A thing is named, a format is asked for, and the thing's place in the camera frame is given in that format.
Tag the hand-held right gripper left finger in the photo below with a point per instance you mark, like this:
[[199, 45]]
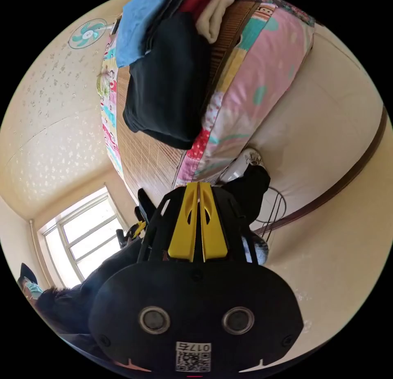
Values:
[[181, 231]]

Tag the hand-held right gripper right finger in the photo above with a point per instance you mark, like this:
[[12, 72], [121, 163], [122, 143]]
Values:
[[215, 234]]

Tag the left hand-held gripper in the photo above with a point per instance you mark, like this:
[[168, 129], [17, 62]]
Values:
[[144, 205]]

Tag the black pants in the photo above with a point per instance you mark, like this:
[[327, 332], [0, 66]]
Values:
[[165, 84]]

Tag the window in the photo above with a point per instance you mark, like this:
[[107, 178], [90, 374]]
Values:
[[86, 231]]

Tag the person's body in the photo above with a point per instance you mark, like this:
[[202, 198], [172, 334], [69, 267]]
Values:
[[67, 308]]

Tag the bed with woven mat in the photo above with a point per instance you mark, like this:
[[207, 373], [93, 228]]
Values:
[[245, 84]]

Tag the green and white fan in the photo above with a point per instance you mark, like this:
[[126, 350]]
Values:
[[87, 34]]

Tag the pile of clothes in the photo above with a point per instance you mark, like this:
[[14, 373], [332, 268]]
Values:
[[138, 22]]

